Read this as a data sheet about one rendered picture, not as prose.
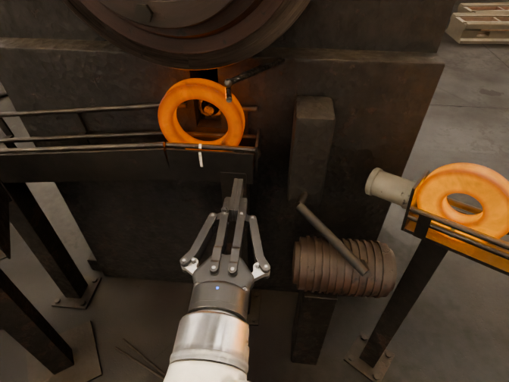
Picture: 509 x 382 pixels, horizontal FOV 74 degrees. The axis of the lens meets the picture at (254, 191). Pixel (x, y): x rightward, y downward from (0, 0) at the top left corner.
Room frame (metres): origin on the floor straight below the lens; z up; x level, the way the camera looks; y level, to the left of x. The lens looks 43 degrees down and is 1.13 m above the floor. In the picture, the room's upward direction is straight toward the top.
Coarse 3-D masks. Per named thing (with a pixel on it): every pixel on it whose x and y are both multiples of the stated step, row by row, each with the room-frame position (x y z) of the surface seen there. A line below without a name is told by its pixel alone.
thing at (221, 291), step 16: (224, 256) 0.28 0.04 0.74; (208, 272) 0.26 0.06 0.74; (224, 272) 0.26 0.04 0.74; (240, 272) 0.26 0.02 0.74; (208, 288) 0.22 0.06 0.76; (224, 288) 0.22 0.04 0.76; (240, 288) 0.23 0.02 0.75; (192, 304) 0.21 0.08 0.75; (208, 304) 0.20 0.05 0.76; (224, 304) 0.20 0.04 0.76; (240, 304) 0.21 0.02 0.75
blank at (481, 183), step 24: (456, 168) 0.44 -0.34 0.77; (480, 168) 0.43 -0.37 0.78; (432, 192) 0.45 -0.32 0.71; (456, 192) 0.43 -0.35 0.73; (480, 192) 0.41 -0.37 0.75; (504, 192) 0.39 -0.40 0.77; (456, 216) 0.43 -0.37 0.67; (480, 216) 0.40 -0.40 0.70; (504, 216) 0.38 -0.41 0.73; (456, 240) 0.40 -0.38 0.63; (480, 240) 0.38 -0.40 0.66
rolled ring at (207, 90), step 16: (192, 80) 0.63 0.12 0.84; (208, 80) 0.64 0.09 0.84; (176, 96) 0.62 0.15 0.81; (192, 96) 0.61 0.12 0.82; (208, 96) 0.61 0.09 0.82; (224, 96) 0.61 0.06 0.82; (160, 112) 0.62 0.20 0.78; (224, 112) 0.61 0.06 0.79; (240, 112) 0.61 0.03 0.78; (176, 128) 0.63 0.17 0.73; (240, 128) 0.60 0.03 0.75; (224, 144) 0.61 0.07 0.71
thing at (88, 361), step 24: (0, 192) 0.53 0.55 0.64; (0, 216) 0.46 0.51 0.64; (0, 240) 0.40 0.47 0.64; (0, 288) 0.41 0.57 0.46; (0, 312) 0.39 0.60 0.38; (24, 312) 0.41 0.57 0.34; (24, 336) 0.39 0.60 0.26; (48, 336) 0.41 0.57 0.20; (72, 336) 0.50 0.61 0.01; (48, 360) 0.39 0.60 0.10; (72, 360) 0.41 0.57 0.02; (96, 360) 0.42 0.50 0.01
